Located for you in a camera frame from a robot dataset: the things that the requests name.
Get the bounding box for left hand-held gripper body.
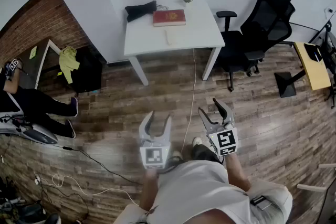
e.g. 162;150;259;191
139;136;173;170

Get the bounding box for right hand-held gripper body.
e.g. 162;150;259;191
206;122;239;157

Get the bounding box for person's left forearm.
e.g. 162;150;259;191
139;168;160;215

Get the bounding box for person's right forearm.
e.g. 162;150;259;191
225;154;251;193

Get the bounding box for person's black trousers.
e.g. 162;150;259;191
167;144;225;166

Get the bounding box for white table leg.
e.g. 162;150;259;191
202;47;223;82
129;56;150;87

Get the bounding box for person's white shirt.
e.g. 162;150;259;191
112;159;293;224

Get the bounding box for black square stand base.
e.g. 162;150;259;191
274;72;298;99

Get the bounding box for black storage box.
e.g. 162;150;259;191
70;47;103;94

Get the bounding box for yellow wooden desk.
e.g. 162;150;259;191
293;41;332;91

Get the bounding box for black office chair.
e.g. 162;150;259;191
215;0;296;92

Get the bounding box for yellow-green cloth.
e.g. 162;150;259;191
58;46;80;84

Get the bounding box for black notebook with pen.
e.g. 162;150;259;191
304;43;323;63

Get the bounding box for grey swivel chair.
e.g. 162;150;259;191
0;111;59;146

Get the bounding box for red hardcover book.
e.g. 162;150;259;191
153;9;186;28

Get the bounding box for black tripod stand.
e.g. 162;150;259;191
323;23;336;110

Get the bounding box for black fabric pouch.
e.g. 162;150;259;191
124;0;158;23

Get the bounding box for grey side cabinet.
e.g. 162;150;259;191
17;39;62;90

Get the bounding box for white floor cable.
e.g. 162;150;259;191
180;48;197;155

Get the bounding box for black floor cable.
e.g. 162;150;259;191
54;144;144;187

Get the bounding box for grey strap with black buckle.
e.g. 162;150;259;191
250;195;271;211

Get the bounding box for thin white looped cable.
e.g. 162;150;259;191
35;174;140;207

